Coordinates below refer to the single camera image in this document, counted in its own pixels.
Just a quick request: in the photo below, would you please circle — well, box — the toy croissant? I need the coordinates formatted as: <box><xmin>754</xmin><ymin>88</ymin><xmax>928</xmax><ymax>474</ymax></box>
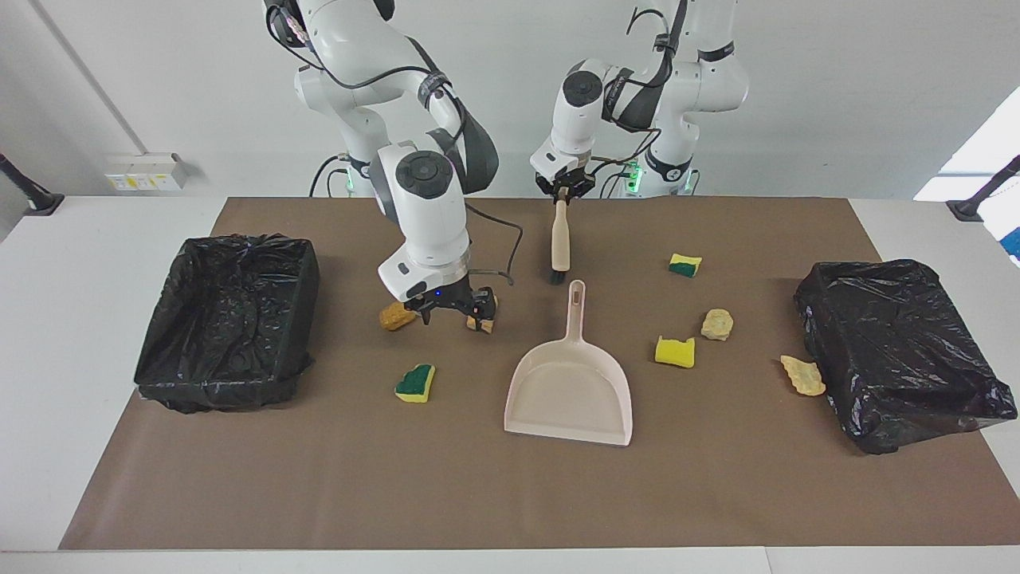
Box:
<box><xmin>466</xmin><ymin>297</ymin><xmax>499</xmax><ymax>335</ymax></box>

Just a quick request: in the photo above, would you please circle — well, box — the beige handled hand brush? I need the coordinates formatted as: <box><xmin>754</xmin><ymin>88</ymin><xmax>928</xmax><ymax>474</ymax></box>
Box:
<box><xmin>548</xmin><ymin>191</ymin><xmax>573</xmax><ymax>286</ymax></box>

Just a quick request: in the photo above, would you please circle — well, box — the green topped yellow sponge chunk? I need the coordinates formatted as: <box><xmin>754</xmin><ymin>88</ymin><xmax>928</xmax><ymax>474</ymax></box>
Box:
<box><xmin>394</xmin><ymin>364</ymin><xmax>437</xmax><ymax>403</ymax></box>

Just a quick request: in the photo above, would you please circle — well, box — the beige plastic dustpan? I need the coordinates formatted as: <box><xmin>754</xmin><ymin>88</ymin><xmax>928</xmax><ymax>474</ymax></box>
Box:
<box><xmin>504</xmin><ymin>279</ymin><xmax>634</xmax><ymax>447</ymax></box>

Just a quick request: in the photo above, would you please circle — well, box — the notched yellow sponge piece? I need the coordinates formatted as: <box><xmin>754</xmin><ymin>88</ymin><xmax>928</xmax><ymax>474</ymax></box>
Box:
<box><xmin>654</xmin><ymin>336</ymin><xmax>696</xmax><ymax>369</ymax></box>

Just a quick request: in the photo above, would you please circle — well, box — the black bag lined bin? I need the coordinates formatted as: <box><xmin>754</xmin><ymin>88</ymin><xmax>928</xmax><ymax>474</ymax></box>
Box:
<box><xmin>794</xmin><ymin>258</ymin><xmax>1018</xmax><ymax>456</ymax></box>
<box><xmin>134</xmin><ymin>233</ymin><xmax>321</xmax><ymax>414</ymax></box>

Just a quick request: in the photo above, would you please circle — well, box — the brown paper table mat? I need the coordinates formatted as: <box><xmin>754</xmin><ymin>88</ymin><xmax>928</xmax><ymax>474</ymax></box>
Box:
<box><xmin>58</xmin><ymin>197</ymin><xmax>1020</xmax><ymax>551</ymax></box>

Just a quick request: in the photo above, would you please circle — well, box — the white blue object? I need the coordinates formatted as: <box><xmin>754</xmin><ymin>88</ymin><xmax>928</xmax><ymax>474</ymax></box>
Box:
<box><xmin>977</xmin><ymin>187</ymin><xmax>1020</xmax><ymax>268</ymax></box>

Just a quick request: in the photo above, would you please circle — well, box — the black left base cable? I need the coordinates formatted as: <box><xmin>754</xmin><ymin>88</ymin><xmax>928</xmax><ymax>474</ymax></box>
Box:
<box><xmin>598</xmin><ymin>167</ymin><xmax>638</xmax><ymax>199</ymax></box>

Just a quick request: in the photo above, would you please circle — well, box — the black base cable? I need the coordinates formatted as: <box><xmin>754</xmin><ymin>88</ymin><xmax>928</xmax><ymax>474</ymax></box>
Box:
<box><xmin>309</xmin><ymin>154</ymin><xmax>351</xmax><ymax>198</ymax></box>
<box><xmin>598</xmin><ymin>167</ymin><xmax>638</xmax><ymax>199</ymax></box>

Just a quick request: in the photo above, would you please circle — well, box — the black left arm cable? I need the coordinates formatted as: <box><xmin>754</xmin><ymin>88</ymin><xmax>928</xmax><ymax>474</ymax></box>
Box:
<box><xmin>590</xmin><ymin>4</ymin><xmax>694</xmax><ymax>188</ymax></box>

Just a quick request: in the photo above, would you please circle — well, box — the black right base cable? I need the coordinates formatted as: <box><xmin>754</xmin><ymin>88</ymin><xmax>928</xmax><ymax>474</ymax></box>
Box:
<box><xmin>309</xmin><ymin>154</ymin><xmax>351</xmax><ymax>198</ymax></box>

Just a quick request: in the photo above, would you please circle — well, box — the white wall socket box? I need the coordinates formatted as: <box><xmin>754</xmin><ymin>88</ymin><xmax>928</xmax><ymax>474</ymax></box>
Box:
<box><xmin>104</xmin><ymin>153</ymin><xmax>190</xmax><ymax>192</ymax></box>

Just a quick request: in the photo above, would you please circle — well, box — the black camera stand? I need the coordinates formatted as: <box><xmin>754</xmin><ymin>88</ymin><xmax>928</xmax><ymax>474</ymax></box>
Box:
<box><xmin>0</xmin><ymin>153</ymin><xmax>65</xmax><ymax>217</ymax></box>
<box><xmin>947</xmin><ymin>155</ymin><xmax>1020</xmax><ymax>222</ymax></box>

